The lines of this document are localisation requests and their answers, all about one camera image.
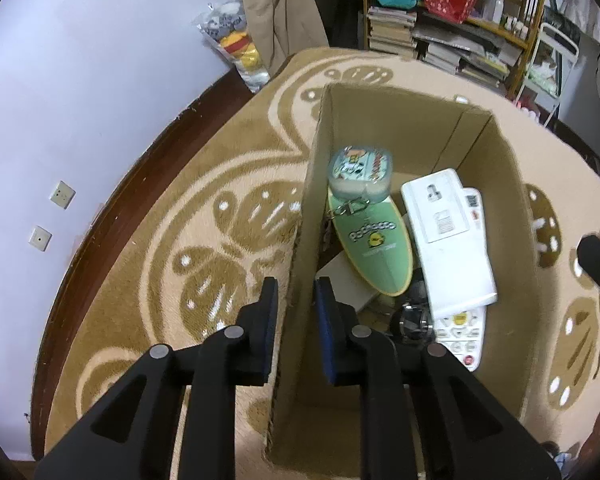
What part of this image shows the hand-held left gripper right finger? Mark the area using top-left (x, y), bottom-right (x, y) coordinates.
top-left (315, 276), bottom-right (562, 480)

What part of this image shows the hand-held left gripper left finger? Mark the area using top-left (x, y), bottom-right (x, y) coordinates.
top-left (35, 276), bottom-right (280, 480)

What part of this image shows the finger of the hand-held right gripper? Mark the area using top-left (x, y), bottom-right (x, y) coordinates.
top-left (576, 236), bottom-right (600, 312)

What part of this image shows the white square case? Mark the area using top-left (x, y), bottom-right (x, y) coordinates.
top-left (315, 251), bottom-right (381, 314)

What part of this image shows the black car key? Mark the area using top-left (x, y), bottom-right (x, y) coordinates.
top-left (389, 304), bottom-right (434, 346)

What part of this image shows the cardboard box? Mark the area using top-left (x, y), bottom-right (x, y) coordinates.
top-left (262, 83), bottom-right (544, 479)

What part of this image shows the green oval board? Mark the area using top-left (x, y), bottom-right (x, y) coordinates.
top-left (327, 192), bottom-right (414, 297)

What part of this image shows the white remote control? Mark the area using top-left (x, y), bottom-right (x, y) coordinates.
top-left (432, 187), bottom-right (486, 373)

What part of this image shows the white rectangular device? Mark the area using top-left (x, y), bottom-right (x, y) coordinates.
top-left (400, 168), bottom-right (499, 319)

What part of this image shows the teal printed case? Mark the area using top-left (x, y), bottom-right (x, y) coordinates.
top-left (327, 144), bottom-right (394, 206)

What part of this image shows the white cart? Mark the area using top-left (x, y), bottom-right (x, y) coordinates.
top-left (522, 22), bottom-right (581, 122)

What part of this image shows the wooden shelf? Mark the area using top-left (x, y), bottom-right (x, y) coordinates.
top-left (359, 0), bottom-right (551, 107)

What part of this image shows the row of white bottles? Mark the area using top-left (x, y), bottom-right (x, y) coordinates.
top-left (482, 0), bottom-right (531, 39)

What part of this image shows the stack of books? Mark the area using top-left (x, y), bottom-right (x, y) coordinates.
top-left (367, 4), bottom-right (511, 92)

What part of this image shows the bag of plush toys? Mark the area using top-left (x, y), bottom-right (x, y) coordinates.
top-left (192, 0), bottom-right (271, 94)

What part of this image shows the beige coat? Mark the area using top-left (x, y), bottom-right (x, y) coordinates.
top-left (235, 0), bottom-right (330, 76)

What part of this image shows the wall socket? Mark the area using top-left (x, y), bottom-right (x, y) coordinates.
top-left (28, 225), bottom-right (53, 253)
top-left (49, 180), bottom-right (76, 210)

